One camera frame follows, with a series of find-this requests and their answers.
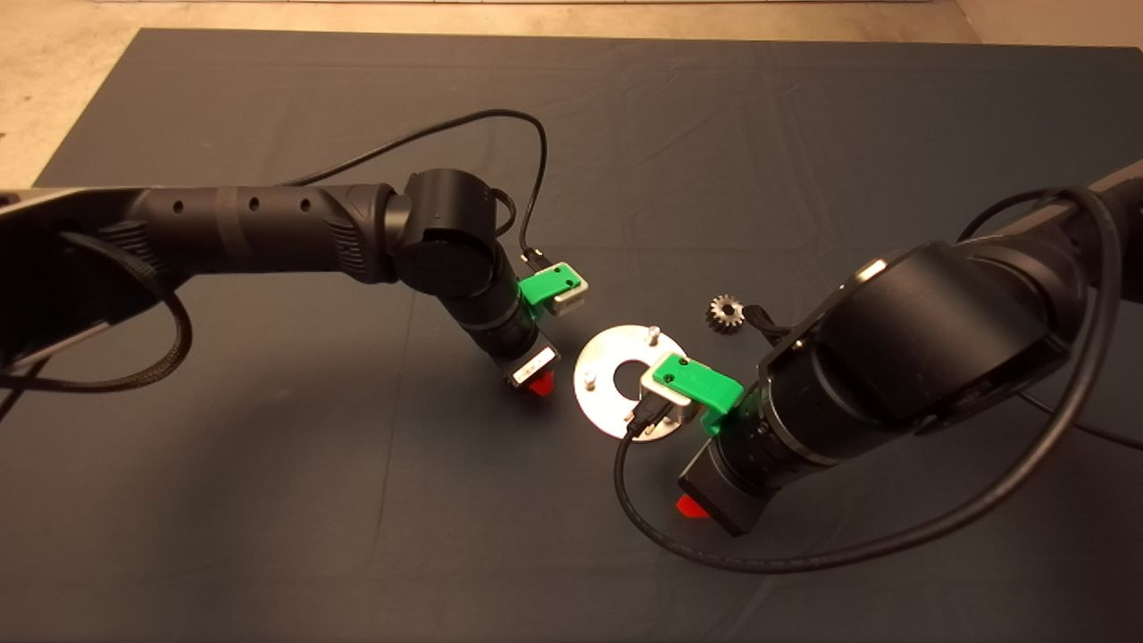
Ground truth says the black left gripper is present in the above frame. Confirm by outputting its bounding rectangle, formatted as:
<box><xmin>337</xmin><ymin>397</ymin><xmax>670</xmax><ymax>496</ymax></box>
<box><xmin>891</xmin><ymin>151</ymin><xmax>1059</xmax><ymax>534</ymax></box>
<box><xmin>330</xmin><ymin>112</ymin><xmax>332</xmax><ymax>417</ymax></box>
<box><xmin>503</xmin><ymin>344</ymin><xmax>562</xmax><ymax>399</ymax></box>

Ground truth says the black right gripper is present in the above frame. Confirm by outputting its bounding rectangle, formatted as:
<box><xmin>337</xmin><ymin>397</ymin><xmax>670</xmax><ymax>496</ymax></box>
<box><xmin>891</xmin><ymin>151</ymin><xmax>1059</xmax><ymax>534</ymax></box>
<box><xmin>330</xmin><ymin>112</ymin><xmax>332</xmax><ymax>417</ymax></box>
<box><xmin>675</xmin><ymin>444</ymin><xmax>769</xmax><ymax>538</ymax></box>

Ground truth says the round metal carrier plate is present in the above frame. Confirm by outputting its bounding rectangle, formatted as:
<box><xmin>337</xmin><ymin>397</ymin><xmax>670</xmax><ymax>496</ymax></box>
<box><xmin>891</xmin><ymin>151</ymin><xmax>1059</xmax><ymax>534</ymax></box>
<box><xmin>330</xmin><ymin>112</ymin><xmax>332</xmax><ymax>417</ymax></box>
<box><xmin>573</xmin><ymin>324</ymin><xmax>693</xmax><ymax>440</ymax></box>

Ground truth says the dark steel planetary gear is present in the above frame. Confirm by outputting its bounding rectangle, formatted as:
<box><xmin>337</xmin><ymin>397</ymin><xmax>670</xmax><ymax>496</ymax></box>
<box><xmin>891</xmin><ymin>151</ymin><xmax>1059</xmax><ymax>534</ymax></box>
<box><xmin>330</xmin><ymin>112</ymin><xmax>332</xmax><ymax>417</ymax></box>
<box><xmin>707</xmin><ymin>295</ymin><xmax>747</xmax><ymax>335</ymax></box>

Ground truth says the dark grey table cloth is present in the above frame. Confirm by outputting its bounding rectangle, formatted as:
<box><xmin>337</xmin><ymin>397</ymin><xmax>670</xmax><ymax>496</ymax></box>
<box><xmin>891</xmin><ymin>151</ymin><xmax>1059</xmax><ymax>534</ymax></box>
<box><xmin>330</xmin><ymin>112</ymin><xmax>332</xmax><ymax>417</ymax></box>
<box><xmin>0</xmin><ymin>27</ymin><xmax>1143</xmax><ymax>643</ymax></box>

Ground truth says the thick black right camera cable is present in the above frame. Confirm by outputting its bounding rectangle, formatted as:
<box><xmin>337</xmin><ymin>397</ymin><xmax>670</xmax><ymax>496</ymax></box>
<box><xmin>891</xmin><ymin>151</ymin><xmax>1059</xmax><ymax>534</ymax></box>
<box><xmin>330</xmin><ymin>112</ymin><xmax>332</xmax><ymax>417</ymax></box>
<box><xmin>613</xmin><ymin>188</ymin><xmax>1128</xmax><ymax>572</ymax></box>

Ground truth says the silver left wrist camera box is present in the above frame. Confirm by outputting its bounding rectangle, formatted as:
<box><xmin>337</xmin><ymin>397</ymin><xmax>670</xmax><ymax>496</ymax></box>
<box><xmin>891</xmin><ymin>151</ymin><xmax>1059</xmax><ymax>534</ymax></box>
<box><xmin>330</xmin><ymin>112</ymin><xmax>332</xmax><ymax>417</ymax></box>
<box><xmin>543</xmin><ymin>264</ymin><xmax>590</xmax><ymax>317</ymax></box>

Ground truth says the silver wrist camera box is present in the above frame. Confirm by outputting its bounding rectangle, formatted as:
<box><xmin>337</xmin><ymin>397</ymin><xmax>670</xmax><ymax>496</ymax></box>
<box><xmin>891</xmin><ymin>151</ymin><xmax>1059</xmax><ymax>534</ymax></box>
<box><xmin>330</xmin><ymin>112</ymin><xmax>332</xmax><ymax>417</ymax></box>
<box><xmin>543</xmin><ymin>264</ymin><xmax>590</xmax><ymax>317</ymax></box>
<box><xmin>638</xmin><ymin>362</ymin><xmax>696</xmax><ymax>428</ymax></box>

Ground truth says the green left camera mount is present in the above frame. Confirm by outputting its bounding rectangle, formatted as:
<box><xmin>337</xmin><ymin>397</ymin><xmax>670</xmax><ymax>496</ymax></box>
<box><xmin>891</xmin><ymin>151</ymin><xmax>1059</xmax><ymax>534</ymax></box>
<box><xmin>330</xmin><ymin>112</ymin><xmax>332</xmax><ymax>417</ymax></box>
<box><xmin>520</xmin><ymin>264</ymin><xmax>581</xmax><ymax>321</ymax></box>

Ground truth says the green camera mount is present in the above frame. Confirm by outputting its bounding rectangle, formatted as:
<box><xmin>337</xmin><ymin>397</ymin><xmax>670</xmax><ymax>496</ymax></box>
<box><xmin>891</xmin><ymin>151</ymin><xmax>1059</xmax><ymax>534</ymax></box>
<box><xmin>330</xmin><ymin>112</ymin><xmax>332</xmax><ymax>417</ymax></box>
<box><xmin>652</xmin><ymin>353</ymin><xmax>745</xmax><ymax>438</ymax></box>
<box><xmin>520</xmin><ymin>264</ymin><xmax>581</xmax><ymax>321</ymax></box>

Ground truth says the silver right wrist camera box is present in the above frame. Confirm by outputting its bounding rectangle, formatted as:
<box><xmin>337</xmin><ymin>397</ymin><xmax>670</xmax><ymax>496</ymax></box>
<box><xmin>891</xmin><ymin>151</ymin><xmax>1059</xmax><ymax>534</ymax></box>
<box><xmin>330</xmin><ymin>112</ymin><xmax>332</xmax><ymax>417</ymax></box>
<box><xmin>638</xmin><ymin>362</ymin><xmax>696</xmax><ymax>428</ymax></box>

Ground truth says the green right camera mount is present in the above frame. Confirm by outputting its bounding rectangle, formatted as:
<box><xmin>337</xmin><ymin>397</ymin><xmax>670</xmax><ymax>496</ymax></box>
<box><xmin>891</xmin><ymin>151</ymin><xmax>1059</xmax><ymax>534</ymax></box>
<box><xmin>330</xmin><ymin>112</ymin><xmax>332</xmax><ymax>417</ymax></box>
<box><xmin>652</xmin><ymin>353</ymin><xmax>745</xmax><ymax>438</ymax></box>

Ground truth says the black cable strap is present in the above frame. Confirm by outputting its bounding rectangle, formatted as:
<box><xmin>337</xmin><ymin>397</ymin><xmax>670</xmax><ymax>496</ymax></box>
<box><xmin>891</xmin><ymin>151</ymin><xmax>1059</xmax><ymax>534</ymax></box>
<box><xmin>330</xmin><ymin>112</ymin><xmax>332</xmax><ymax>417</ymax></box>
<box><xmin>746</xmin><ymin>305</ymin><xmax>797</xmax><ymax>347</ymax></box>

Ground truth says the thin black left camera cable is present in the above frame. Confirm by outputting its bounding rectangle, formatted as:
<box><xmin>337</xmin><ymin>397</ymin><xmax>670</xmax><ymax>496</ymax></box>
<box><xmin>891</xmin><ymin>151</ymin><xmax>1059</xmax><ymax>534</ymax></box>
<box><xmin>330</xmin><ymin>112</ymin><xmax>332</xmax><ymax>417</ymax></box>
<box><xmin>281</xmin><ymin>109</ymin><xmax>548</xmax><ymax>269</ymax></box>

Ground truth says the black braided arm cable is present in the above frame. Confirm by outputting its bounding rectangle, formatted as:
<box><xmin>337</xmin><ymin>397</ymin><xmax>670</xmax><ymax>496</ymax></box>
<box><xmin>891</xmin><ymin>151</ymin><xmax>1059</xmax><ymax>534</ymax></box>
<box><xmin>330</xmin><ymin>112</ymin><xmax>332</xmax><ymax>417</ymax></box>
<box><xmin>0</xmin><ymin>232</ymin><xmax>193</xmax><ymax>394</ymax></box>

